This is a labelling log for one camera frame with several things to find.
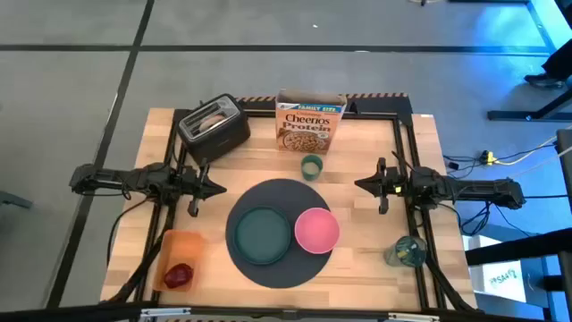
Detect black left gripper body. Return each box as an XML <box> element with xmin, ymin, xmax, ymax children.
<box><xmin>178</xmin><ymin>158</ymin><xmax>210</xmax><ymax>218</ymax></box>

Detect Cheerios Protein cereal box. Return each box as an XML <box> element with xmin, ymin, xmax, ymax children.
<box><xmin>273</xmin><ymin>88</ymin><xmax>349</xmax><ymax>156</ymax></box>

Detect black floor cables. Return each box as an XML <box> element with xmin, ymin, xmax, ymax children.
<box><xmin>442</xmin><ymin>133</ymin><xmax>559</xmax><ymax>238</ymax></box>

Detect red apple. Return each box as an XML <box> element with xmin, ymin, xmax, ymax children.
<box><xmin>163</xmin><ymin>262</ymin><xmax>195</xmax><ymax>290</ymax></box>

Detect person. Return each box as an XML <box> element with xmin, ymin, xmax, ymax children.
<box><xmin>523</xmin><ymin>38</ymin><xmax>572</xmax><ymax>89</ymax></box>

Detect silver metal bracket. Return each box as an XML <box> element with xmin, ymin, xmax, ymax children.
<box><xmin>387</xmin><ymin>311</ymin><xmax>442</xmax><ymax>322</ymax></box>
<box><xmin>139</xmin><ymin>307</ymin><xmax>192</xmax><ymax>319</ymax></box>

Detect white box with writing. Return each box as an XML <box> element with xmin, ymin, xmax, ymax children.
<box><xmin>464</xmin><ymin>234</ymin><xmax>544</xmax><ymax>309</ymax></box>

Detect black metal rack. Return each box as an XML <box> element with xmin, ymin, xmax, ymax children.
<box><xmin>464</xmin><ymin>129</ymin><xmax>572</xmax><ymax>322</ymax></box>

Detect black front crossbar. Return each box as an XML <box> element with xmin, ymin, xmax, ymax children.
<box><xmin>0</xmin><ymin>301</ymin><xmax>572</xmax><ymax>322</ymax></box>

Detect green cup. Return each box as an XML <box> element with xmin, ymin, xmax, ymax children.
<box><xmin>299</xmin><ymin>154</ymin><xmax>324</xmax><ymax>182</ymax></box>

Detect orange tray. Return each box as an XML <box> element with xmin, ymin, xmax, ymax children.
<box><xmin>152</xmin><ymin>229</ymin><xmax>207</xmax><ymax>294</ymax></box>

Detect clear glass with utensils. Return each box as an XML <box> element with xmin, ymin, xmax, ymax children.
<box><xmin>383</xmin><ymin>234</ymin><xmax>428</xmax><ymax>269</ymax></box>

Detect black cable bundle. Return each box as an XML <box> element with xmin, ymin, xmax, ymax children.
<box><xmin>413</xmin><ymin>214</ymin><xmax>479</xmax><ymax>313</ymax></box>
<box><xmin>106</xmin><ymin>203</ymin><xmax>178</xmax><ymax>304</ymax></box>

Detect dark green plate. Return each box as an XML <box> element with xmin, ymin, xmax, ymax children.
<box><xmin>232</xmin><ymin>205</ymin><xmax>293</xmax><ymax>267</ymax></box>

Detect thin black cable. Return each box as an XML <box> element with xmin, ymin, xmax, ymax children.
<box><xmin>105</xmin><ymin>196</ymin><xmax>151</xmax><ymax>267</ymax></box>

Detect grey metal leg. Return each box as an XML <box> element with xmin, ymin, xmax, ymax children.
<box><xmin>0</xmin><ymin>191</ymin><xmax>33</xmax><ymax>210</ymax></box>

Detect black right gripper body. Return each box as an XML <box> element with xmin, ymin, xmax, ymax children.
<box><xmin>377</xmin><ymin>157</ymin><xmax>415</xmax><ymax>215</ymax></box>

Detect round dark grey placemat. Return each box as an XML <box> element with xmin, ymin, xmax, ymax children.
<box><xmin>224</xmin><ymin>178</ymin><xmax>335</xmax><ymax>290</ymax></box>

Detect yellow white cable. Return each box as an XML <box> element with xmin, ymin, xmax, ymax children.
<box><xmin>489</xmin><ymin>136</ymin><xmax>559</xmax><ymax>166</ymax></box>

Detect black floor stand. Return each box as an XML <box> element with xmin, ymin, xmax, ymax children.
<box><xmin>486</xmin><ymin>87</ymin><xmax>572</xmax><ymax>123</ymax></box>

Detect black toaster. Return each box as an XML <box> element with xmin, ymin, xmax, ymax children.
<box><xmin>177</xmin><ymin>92</ymin><xmax>252</xmax><ymax>167</ymax></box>

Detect black table frame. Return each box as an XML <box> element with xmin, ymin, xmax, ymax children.
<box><xmin>102</xmin><ymin>93</ymin><xmax>482</xmax><ymax>314</ymax></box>

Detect round bread slice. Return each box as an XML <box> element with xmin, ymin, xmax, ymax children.
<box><xmin>198</xmin><ymin>114</ymin><xmax>228</xmax><ymax>133</ymax></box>

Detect pink bowl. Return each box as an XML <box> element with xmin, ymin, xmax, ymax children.
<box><xmin>293</xmin><ymin>207</ymin><xmax>341</xmax><ymax>255</ymax></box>

